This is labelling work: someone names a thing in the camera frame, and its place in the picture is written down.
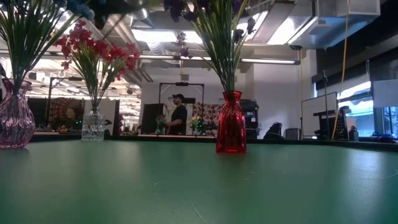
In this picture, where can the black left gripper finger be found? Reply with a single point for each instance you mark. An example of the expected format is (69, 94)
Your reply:
(101, 14)

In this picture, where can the red artificial flower bunch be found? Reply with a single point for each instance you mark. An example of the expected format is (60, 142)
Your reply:
(130, 59)
(99, 46)
(66, 43)

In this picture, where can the purple artificial flower bunch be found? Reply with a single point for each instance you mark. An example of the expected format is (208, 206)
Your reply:
(250, 24)
(217, 37)
(174, 5)

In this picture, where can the pink glass vase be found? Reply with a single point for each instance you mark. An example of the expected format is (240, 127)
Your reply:
(15, 124)

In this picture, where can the clear glass vase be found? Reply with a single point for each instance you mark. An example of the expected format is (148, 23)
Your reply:
(93, 126)

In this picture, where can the red glass vase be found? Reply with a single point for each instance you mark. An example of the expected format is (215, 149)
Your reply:
(231, 130)

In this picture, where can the white partition panel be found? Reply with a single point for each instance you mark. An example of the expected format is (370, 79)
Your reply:
(109, 112)

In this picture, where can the black panel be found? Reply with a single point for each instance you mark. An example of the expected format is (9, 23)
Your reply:
(149, 115)

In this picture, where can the person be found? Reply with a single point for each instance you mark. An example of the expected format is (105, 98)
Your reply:
(179, 116)

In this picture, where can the floral patterned cloth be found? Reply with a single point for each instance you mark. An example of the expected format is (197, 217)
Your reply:
(210, 113)

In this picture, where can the long ceiling light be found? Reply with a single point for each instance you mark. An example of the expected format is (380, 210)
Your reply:
(267, 61)

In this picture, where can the black cabinet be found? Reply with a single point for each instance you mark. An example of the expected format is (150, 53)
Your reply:
(251, 115)

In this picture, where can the green table mat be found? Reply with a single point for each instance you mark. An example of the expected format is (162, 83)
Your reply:
(199, 186)

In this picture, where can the black office chair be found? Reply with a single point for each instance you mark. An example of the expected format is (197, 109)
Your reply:
(274, 130)

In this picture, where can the grey box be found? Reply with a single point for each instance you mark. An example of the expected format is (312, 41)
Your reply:
(292, 133)

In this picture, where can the white board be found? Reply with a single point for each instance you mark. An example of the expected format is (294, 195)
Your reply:
(317, 109)

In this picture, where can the black equipment cart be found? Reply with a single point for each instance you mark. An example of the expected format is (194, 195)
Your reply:
(342, 124)

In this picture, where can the dark bottle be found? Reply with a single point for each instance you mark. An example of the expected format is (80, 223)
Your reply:
(353, 133)

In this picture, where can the round silver ventilation duct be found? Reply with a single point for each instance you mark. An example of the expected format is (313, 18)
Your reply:
(141, 14)

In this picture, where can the black gantry frame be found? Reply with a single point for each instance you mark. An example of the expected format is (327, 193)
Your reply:
(182, 84)

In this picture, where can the large rectangular air duct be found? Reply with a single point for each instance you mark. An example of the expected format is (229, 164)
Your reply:
(326, 28)

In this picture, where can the black aluminium table frame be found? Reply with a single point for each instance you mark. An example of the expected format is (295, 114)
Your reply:
(311, 142)

